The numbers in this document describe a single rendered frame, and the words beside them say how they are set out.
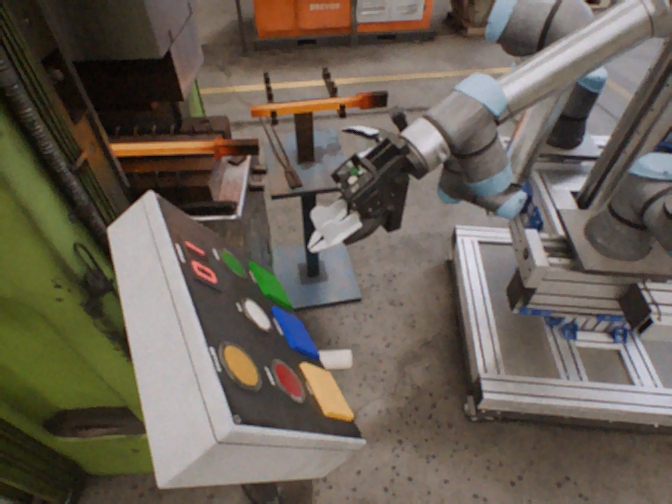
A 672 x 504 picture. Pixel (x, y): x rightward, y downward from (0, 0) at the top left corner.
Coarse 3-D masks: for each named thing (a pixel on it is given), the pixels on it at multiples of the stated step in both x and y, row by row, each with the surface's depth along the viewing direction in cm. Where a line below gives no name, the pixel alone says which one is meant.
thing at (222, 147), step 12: (120, 144) 94; (132, 144) 94; (144, 144) 93; (156, 144) 93; (168, 144) 93; (180, 144) 93; (192, 144) 93; (204, 144) 93; (216, 144) 92; (228, 144) 93; (240, 144) 93; (252, 144) 93; (216, 156) 93
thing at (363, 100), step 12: (348, 96) 122; (360, 96) 121; (372, 96) 121; (384, 96) 123; (252, 108) 117; (264, 108) 117; (276, 108) 117; (288, 108) 118; (300, 108) 119; (312, 108) 120; (324, 108) 120; (336, 108) 121; (360, 108) 122; (372, 108) 124
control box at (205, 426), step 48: (144, 240) 46; (192, 240) 50; (144, 288) 42; (192, 288) 41; (240, 288) 53; (144, 336) 39; (192, 336) 36; (240, 336) 43; (144, 384) 36; (192, 384) 34; (240, 384) 35; (192, 432) 32; (240, 432) 31; (288, 432) 37; (336, 432) 46; (192, 480) 33; (240, 480) 38
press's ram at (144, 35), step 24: (48, 0) 56; (72, 0) 56; (96, 0) 56; (120, 0) 57; (144, 0) 57; (168, 0) 66; (192, 0) 80; (72, 24) 58; (96, 24) 59; (120, 24) 59; (144, 24) 59; (168, 24) 66; (72, 48) 61; (96, 48) 61; (120, 48) 61; (144, 48) 61
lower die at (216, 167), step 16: (112, 144) 97; (128, 160) 92; (144, 160) 92; (160, 160) 92; (176, 160) 92; (192, 160) 92; (208, 160) 92; (224, 160) 103; (128, 176) 89; (144, 176) 89; (192, 176) 89; (208, 176) 89; (144, 192) 88; (176, 192) 88; (192, 192) 88; (208, 192) 89
